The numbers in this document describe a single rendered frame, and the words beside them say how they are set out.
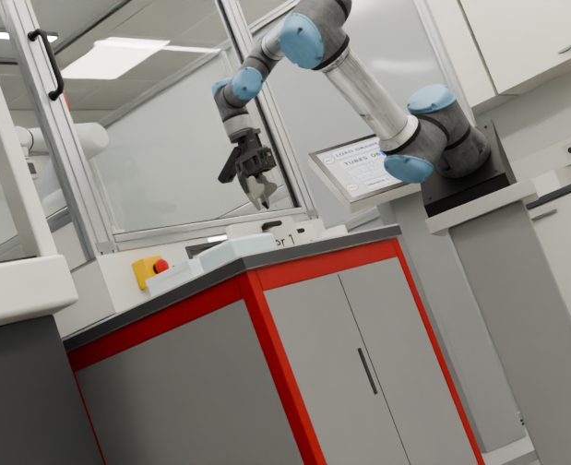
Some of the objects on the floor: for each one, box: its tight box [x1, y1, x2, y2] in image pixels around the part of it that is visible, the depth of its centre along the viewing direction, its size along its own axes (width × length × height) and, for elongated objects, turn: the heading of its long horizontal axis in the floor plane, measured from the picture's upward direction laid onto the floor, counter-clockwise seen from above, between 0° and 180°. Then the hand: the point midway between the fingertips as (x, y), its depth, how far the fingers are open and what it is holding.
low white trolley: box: [62, 224, 485, 465], centre depth 227 cm, size 58×62×76 cm
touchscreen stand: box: [376, 190, 539, 465], centre depth 346 cm, size 50×45×102 cm
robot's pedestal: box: [425, 178, 571, 465], centre depth 263 cm, size 30×30×76 cm
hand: (260, 206), depth 275 cm, fingers open, 3 cm apart
